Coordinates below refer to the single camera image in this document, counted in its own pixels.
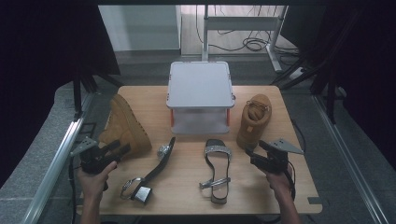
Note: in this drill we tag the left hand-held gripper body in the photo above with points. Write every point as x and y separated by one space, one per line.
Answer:
91 160

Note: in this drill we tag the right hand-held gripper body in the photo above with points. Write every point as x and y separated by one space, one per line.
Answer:
275 160

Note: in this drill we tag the tan suede boot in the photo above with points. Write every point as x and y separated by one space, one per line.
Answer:
127 124
253 124

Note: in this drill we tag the person's right hand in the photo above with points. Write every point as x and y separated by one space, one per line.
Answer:
278 182

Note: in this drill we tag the person's left hand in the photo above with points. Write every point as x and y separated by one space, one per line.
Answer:
93 185

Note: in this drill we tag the black tripod stand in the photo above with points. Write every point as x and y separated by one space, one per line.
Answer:
77 93
330 93

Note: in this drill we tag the white power strip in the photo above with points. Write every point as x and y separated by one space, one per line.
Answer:
297 73

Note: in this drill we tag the dark curtain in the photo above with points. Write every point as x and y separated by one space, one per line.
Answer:
367 62
37 62

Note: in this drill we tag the white panel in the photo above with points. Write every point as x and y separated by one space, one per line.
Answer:
140 28

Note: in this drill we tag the aluminium rail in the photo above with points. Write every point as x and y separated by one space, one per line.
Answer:
348 155
53 168

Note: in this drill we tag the white metal desk frame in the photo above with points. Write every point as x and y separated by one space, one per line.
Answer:
243 23

